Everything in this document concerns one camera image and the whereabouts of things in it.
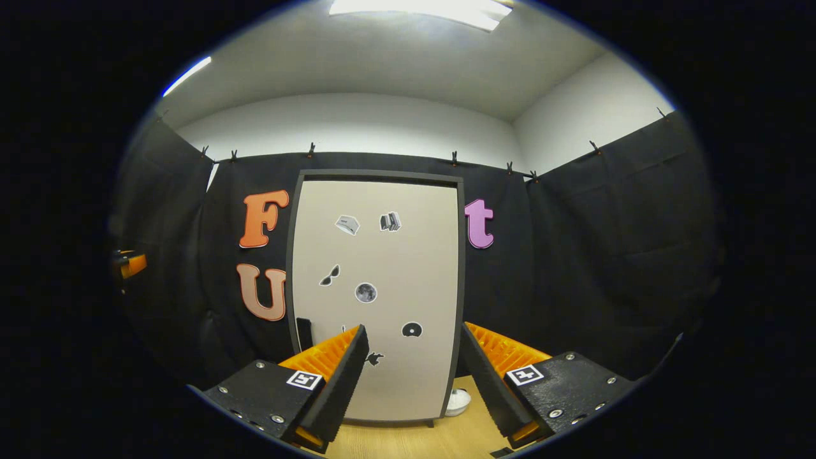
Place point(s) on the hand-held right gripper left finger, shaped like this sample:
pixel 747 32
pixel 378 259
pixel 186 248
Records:
pixel 344 386

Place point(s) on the black backdrop cloth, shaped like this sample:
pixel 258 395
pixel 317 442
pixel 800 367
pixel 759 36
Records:
pixel 605 268

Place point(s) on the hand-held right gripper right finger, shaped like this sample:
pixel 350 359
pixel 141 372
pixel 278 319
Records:
pixel 488 386

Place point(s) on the narrow ceiling light strip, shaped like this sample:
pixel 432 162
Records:
pixel 186 76

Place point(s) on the wide ceiling light panel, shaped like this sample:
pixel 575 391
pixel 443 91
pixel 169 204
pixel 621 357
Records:
pixel 421 13

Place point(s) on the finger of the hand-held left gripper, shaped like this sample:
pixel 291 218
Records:
pixel 134 264

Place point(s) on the small white round object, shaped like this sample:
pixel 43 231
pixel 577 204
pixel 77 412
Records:
pixel 459 401

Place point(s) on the dark grey cabinet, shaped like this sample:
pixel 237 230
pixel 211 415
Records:
pixel 376 174

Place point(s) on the row of black cloth clips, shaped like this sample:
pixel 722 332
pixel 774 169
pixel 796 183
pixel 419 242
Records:
pixel 311 150

